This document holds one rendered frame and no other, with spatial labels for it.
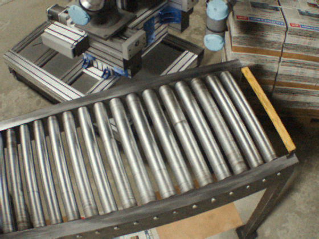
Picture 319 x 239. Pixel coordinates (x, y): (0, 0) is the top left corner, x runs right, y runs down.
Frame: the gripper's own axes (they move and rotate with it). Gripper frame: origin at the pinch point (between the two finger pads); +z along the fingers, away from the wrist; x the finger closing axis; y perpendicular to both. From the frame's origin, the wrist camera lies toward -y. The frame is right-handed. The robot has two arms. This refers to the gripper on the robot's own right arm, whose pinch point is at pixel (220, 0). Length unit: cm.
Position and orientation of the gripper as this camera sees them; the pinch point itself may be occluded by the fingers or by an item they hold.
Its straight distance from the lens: 160.8
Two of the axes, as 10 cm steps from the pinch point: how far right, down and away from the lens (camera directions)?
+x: -9.1, 0.8, 4.1
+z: 1.9, -7.8, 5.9
